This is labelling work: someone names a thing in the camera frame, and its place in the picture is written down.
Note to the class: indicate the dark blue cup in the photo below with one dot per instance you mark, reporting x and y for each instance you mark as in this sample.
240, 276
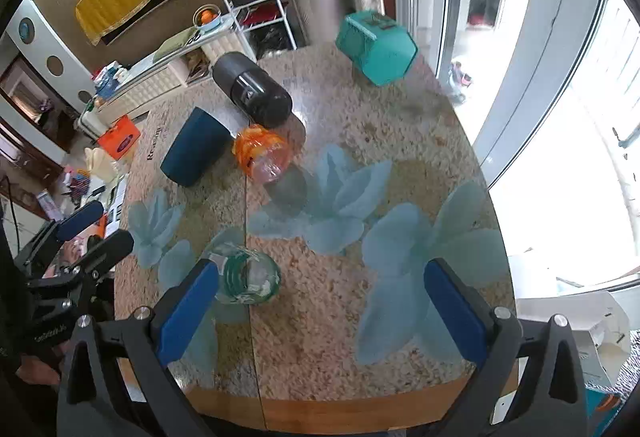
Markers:
195, 148

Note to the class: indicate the white metal shelf rack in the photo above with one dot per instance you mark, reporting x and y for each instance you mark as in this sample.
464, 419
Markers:
256, 9

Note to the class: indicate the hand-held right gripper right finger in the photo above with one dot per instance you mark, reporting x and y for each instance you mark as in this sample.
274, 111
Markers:
456, 312

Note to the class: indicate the white low cabinet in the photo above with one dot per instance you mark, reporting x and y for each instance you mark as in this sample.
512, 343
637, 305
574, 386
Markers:
165, 74

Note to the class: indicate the white cardboard box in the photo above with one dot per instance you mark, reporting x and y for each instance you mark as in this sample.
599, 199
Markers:
585, 332

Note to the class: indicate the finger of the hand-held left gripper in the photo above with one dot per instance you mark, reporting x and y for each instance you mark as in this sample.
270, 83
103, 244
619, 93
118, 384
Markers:
111, 248
80, 218

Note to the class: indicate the fruit bowl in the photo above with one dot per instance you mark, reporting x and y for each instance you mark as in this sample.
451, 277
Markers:
206, 16

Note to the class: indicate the person's left hand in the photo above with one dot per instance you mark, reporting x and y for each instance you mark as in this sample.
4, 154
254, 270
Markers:
37, 371

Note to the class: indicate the clear glass cup green pattern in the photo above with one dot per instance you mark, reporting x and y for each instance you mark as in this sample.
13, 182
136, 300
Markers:
247, 278

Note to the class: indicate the green folded cloth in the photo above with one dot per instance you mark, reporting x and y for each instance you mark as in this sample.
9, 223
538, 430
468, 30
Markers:
175, 44

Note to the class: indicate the teal plastic basket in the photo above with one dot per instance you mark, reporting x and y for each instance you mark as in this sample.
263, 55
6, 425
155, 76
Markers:
376, 48

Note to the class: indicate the black cylindrical cup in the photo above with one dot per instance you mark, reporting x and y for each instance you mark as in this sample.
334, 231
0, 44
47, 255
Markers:
251, 89

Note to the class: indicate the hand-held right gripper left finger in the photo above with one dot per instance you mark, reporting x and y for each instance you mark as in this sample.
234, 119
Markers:
187, 312

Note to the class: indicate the orange tissue box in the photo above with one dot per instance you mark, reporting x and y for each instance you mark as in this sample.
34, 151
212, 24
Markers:
119, 138

